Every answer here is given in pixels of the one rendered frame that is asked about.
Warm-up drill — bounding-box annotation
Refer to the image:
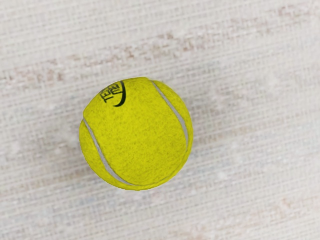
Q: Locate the yellow tennis ball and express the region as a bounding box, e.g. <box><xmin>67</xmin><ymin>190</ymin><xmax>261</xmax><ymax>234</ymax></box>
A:
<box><xmin>78</xmin><ymin>76</ymin><xmax>194</xmax><ymax>191</ymax></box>

